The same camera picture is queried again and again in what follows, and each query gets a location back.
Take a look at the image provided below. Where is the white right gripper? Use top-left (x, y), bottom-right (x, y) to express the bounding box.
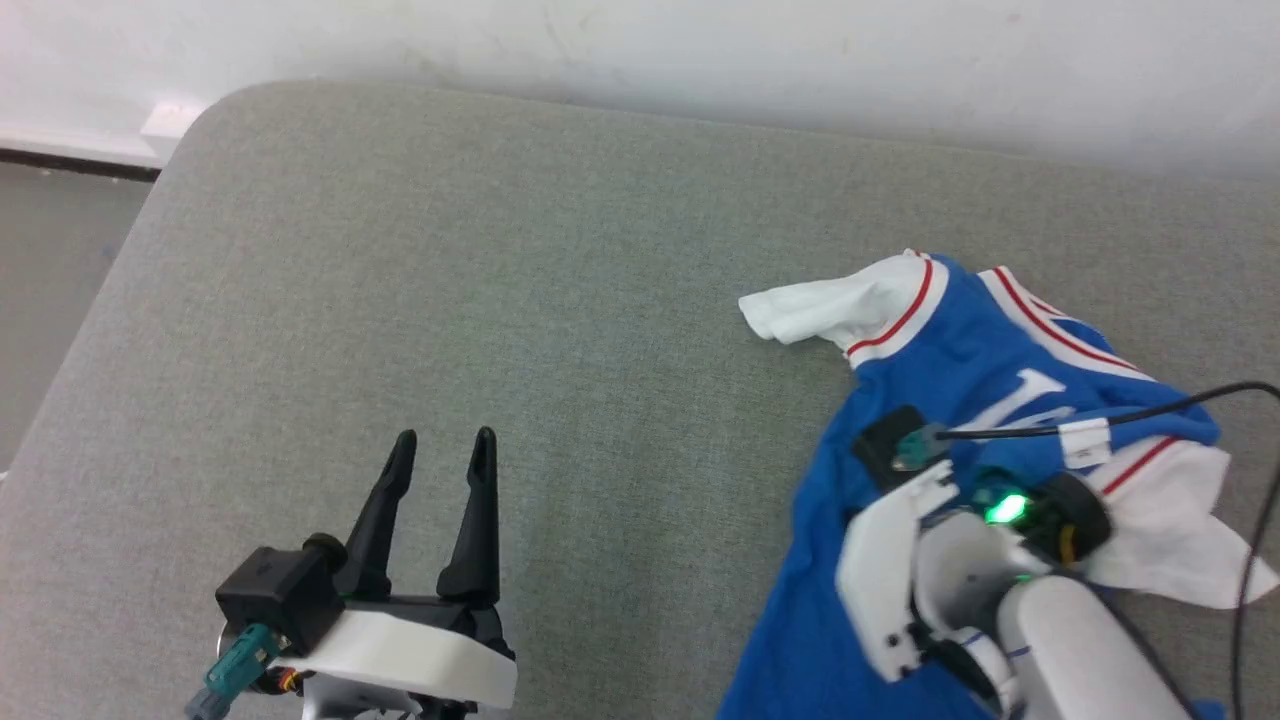
top-left (835, 462), bottom-right (1113, 684)

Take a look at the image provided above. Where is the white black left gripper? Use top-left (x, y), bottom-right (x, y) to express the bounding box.
top-left (296, 426), bottom-right (519, 720)

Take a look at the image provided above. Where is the blue white red-striped jersey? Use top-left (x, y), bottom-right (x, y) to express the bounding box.
top-left (715, 248), bottom-right (1280, 720)

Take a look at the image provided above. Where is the white baseboard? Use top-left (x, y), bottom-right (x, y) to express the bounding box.
top-left (0, 98), bottom-right (213, 169)

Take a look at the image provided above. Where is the teal-plug left camera cable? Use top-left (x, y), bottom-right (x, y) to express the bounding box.
top-left (184, 622), bottom-right (283, 720)

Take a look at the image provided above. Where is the black teal-plug right camera cable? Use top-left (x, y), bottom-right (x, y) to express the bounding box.
top-left (892, 381), bottom-right (1280, 720)

